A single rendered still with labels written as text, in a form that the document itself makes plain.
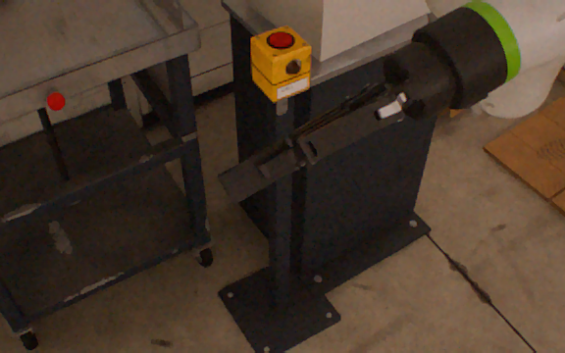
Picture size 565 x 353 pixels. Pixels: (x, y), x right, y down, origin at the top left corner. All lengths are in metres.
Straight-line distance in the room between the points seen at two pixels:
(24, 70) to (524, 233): 1.53
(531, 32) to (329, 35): 0.70
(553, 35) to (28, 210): 1.11
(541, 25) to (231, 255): 1.41
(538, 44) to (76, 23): 0.94
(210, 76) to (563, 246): 1.31
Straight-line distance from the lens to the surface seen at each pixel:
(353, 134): 0.58
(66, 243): 1.81
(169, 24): 1.28
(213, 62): 2.26
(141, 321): 1.83
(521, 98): 0.78
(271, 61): 1.10
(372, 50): 1.38
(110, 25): 1.31
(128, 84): 2.18
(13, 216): 1.44
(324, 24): 1.28
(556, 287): 2.02
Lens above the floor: 1.57
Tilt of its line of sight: 48 degrees down
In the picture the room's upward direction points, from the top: straight up
